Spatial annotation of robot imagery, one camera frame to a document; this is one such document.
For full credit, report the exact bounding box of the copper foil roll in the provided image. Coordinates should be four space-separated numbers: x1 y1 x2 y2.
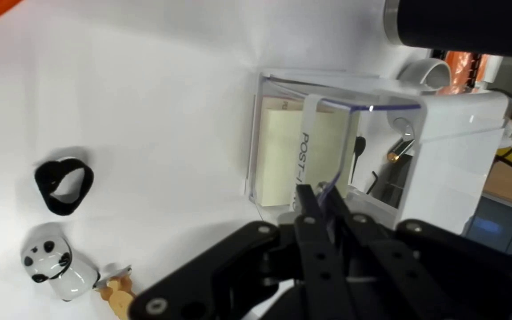
442 50 495 96

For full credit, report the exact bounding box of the small wooden figure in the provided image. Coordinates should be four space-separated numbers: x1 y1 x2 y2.
95 263 140 320

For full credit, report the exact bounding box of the clear post-it dispenser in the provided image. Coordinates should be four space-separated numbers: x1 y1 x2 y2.
243 69 429 210

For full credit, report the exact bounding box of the white plastic box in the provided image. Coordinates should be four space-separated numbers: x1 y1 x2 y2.
349 87 509 236

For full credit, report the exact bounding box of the white spotted salt shaker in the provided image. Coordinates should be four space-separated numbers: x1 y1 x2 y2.
21 231 101 302

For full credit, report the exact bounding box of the black ring band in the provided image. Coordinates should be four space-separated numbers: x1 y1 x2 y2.
33 156 95 217

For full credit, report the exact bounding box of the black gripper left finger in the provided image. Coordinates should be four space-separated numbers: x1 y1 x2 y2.
127 183 358 320

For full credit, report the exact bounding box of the white tape roll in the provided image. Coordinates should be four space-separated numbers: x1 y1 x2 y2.
396 57 453 92

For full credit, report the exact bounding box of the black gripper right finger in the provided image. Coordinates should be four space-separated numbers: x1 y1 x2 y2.
325 187 512 320

